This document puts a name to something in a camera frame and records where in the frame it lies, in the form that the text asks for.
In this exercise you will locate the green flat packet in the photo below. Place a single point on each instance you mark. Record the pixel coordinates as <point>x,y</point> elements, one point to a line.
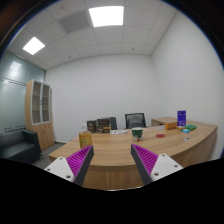
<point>191,127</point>

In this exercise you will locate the small tan box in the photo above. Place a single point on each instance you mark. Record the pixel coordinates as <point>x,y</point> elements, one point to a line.
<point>180,127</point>

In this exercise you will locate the black mesh office chair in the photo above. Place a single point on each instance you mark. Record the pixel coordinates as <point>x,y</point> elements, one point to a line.
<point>135,120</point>

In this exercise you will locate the purple stand-up pouch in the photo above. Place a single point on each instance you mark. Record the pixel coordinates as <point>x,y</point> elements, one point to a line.
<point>181,118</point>

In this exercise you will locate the large ceiling light panel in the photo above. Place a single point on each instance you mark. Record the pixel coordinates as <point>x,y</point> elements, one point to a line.
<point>106,16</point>

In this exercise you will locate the small blue packet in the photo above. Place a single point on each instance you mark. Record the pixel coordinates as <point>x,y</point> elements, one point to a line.
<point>185,130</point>

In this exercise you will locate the yellow-labelled drink bottle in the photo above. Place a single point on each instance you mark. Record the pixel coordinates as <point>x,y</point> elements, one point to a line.
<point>85,138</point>

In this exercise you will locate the dark brown carton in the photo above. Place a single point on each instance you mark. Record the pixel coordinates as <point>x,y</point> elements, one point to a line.
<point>91,126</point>

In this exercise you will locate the white and green pamphlet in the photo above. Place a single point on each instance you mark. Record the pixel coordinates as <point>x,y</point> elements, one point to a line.
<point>119,132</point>

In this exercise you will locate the wooden side desk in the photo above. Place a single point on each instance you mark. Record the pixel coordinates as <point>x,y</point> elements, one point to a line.
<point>161,120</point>

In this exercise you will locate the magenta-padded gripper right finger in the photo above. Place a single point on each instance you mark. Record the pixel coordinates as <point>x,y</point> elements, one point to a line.
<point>165,164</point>

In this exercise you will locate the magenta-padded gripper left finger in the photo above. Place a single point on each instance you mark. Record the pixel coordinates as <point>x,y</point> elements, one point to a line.
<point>58,166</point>

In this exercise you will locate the black leather sofa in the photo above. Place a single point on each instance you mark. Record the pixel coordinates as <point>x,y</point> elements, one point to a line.
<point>18,146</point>

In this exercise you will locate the dark carton with tan base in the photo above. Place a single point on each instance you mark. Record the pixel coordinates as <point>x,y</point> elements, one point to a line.
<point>103,125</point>

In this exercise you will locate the flat round red coaster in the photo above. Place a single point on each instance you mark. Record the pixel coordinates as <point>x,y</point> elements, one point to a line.
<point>160,135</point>

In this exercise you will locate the green and white mug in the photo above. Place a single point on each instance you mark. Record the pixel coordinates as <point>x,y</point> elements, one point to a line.
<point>136,134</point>

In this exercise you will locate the white paper sheet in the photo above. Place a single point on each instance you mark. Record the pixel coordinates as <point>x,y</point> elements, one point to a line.
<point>160,127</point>

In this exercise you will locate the wooden glass-door shelf cabinet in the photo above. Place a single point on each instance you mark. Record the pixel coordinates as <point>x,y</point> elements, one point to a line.
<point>38,130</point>

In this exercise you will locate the small ceiling light panel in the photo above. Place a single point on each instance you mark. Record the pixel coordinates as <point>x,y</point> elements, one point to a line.
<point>33,45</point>

